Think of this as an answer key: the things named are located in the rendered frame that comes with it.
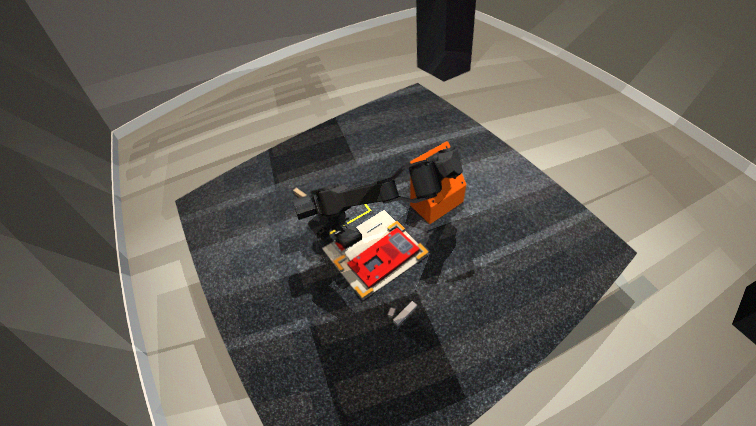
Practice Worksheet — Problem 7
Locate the white rectangular bar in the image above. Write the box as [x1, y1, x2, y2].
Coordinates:
[393, 301, 417, 325]

